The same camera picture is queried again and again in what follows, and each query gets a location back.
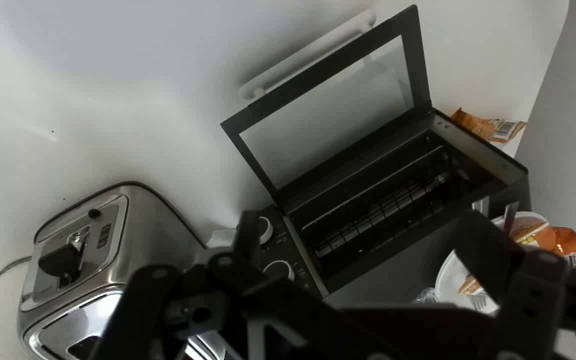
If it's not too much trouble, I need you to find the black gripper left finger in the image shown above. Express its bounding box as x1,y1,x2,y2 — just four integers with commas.
86,210,283,360

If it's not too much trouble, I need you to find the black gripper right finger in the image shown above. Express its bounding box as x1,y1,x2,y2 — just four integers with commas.
434,213,576,360

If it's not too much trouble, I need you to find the oven dial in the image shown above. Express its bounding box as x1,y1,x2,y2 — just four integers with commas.
262,261,293,281
258,216,273,245

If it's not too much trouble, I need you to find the black toaster oven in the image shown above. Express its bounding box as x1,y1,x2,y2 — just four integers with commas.
221,6,530,297

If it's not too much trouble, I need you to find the stainless steel toaster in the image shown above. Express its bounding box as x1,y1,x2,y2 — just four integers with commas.
17,183,206,360

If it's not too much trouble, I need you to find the orange snack bag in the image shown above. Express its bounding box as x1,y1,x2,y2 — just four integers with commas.
451,109,526,145

